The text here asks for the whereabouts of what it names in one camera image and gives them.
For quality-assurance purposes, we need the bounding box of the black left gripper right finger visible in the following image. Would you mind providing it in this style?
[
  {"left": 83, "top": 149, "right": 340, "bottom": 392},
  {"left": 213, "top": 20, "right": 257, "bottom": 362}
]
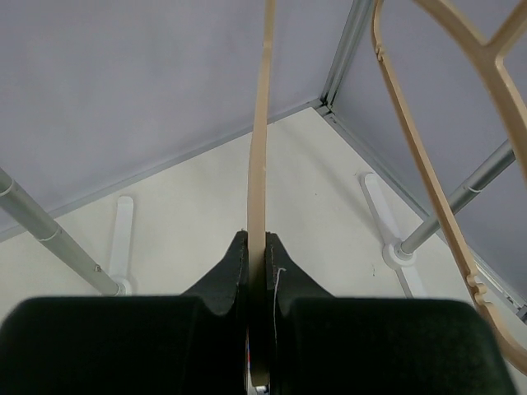
[{"left": 265, "top": 233, "right": 517, "bottom": 394}]

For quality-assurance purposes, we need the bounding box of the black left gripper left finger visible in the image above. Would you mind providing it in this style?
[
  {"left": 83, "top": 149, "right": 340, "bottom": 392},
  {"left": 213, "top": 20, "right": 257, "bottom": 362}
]
[{"left": 1, "top": 231, "right": 248, "bottom": 394}]

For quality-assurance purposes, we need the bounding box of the beige hanger with dark shirt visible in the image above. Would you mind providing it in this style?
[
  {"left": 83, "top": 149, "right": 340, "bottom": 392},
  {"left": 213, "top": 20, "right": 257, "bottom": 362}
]
[{"left": 247, "top": 1, "right": 276, "bottom": 387}]

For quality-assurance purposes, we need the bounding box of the beige plastic hanger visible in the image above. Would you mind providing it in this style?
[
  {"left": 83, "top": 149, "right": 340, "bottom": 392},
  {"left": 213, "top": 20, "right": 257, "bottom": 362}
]
[{"left": 371, "top": 1, "right": 526, "bottom": 372}]

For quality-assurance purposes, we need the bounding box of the silver clothes rack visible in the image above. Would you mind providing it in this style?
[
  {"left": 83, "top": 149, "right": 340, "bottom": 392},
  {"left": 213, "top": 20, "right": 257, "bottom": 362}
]
[{"left": 0, "top": 139, "right": 518, "bottom": 298}]

